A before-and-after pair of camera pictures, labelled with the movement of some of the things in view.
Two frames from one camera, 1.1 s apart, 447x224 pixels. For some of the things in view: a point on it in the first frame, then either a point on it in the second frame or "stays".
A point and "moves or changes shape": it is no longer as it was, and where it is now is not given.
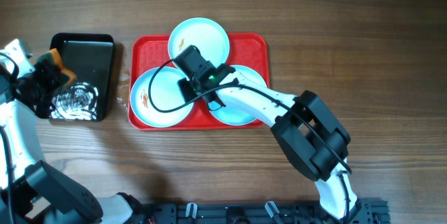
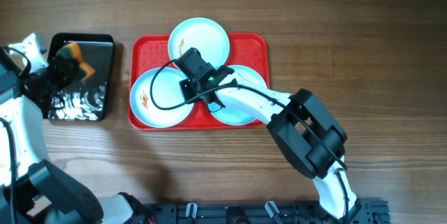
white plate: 165,94 stays
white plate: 234,114 stays
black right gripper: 184,85 stays
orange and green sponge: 53,55 moves or changes shape
